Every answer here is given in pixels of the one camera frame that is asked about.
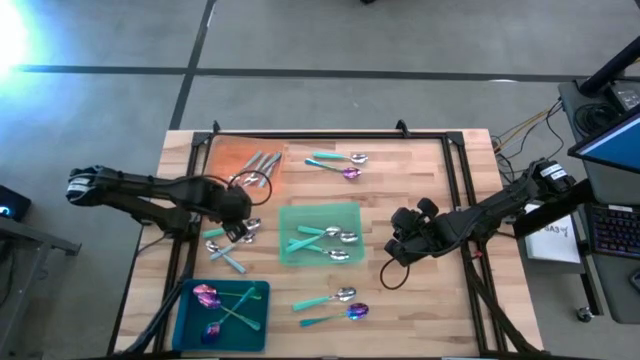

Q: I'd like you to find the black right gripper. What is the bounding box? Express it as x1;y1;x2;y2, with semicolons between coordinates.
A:
383;196;457;268

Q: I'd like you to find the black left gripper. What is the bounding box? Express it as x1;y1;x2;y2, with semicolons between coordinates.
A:
213;185;254;245

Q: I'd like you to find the teal-handled silver spoon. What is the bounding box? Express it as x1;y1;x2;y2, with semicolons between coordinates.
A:
288;238;351;263
291;286;358;313
297;224;343;240
287;230;360;254
311;151;370;166

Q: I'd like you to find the grey-blue-handled silver spoon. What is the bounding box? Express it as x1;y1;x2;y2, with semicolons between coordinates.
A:
228;150;265;183
247;151;284;188
241;152;275;187
208;231;257;262
257;163;278;190
204;239;248;275

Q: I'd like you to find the iridescent rainbow spoon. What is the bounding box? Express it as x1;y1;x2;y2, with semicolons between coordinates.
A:
192;283;263;301
303;158;363;181
196;292;262;332
298;302;371;329
200;286;257;346

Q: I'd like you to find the translucent green plastic bin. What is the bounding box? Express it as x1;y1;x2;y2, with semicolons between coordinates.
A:
277;201;366;267

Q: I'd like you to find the translucent orange plastic bin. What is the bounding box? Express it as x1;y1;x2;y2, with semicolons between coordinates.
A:
202;133;289;204

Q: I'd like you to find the teal plastic cup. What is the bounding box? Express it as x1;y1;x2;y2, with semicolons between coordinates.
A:
171;278;272;353

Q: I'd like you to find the white paper sheet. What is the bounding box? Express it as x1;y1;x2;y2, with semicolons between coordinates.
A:
523;201;582;265

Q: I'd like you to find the black support beam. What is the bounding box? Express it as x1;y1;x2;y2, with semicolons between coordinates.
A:
512;177;596;239

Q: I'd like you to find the grey metal stand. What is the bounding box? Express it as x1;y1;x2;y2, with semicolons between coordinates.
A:
0;217;83;359

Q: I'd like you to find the black keyboard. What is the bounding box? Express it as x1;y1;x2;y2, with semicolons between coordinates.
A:
589;203;640;260

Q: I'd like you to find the grey side desk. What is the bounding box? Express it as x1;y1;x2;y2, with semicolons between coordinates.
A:
557;77;640;326

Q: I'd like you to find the black device with blue light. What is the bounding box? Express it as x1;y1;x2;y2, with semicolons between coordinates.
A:
0;183;32;222

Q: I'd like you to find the monitor with blue screen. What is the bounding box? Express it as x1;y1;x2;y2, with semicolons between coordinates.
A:
567;102;640;176

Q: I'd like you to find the black power brick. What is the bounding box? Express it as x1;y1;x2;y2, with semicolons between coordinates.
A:
606;80;640;112

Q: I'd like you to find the black pole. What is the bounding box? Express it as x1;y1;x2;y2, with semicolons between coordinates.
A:
578;33;640;97

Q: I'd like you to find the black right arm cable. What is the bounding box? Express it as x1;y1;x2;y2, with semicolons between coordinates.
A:
378;257;412;292

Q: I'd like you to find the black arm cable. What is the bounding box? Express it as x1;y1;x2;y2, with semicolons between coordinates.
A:
230;168;274;207
378;257;412;292

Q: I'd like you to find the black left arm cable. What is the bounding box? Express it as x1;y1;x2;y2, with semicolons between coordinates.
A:
230;168;274;207

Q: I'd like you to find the black table frame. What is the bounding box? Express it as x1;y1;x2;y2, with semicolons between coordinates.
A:
107;119;544;357

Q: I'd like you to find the yellow and black cable bundle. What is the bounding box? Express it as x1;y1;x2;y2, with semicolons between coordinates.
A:
492;98;566;174

